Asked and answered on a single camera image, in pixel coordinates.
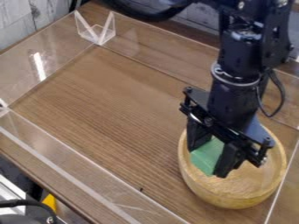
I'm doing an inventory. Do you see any green rectangular block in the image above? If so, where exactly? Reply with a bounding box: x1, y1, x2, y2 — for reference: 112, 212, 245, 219
190, 137, 224, 177

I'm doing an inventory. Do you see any clear acrylic corner bracket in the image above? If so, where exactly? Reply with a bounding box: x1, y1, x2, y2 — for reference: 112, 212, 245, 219
73, 10, 116, 46

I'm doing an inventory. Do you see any brown wooden bowl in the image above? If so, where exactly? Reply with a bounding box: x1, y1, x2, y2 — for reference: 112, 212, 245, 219
177, 129, 286, 209

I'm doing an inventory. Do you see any black cable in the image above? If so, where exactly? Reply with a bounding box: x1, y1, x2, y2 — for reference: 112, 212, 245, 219
0, 199, 59, 224

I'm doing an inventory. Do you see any yellow black equipment part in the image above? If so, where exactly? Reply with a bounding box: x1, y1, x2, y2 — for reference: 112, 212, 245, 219
41, 193, 67, 224

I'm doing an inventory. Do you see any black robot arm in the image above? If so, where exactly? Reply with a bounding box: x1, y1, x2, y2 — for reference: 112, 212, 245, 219
102, 0, 294, 179

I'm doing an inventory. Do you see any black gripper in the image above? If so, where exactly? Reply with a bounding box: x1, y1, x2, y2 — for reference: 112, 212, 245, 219
180, 81, 276, 179

